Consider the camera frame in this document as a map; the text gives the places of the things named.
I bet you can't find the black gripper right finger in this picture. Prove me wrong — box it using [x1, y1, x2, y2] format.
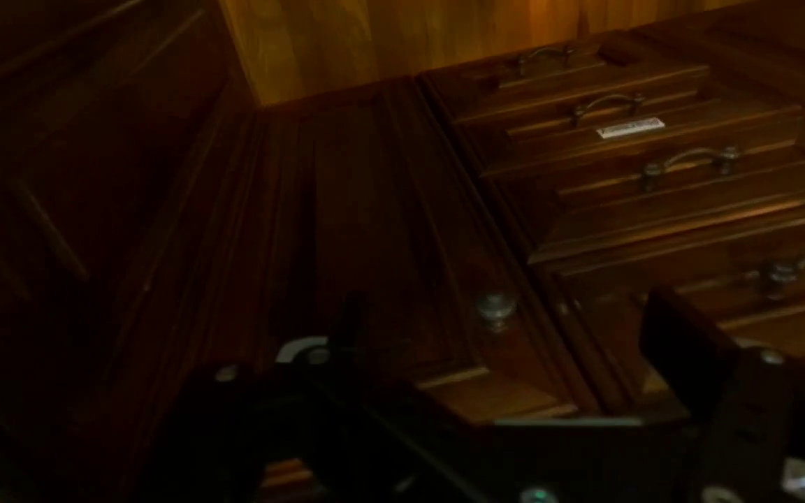
[641, 288, 744, 424]

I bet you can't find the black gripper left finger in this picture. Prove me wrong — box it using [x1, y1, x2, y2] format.
[326, 293, 373, 369]

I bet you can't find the dark wooden cabinet door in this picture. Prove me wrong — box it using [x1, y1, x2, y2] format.
[168, 77, 609, 431]

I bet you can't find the round metal door knob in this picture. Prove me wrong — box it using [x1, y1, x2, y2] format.
[472, 288, 519, 334]

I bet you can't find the dark wooden cabinet panel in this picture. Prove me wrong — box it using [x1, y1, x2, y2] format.
[0, 0, 258, 487]

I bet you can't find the small white label sticker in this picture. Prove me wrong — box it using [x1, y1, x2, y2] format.
[595, 115, 669, 142]

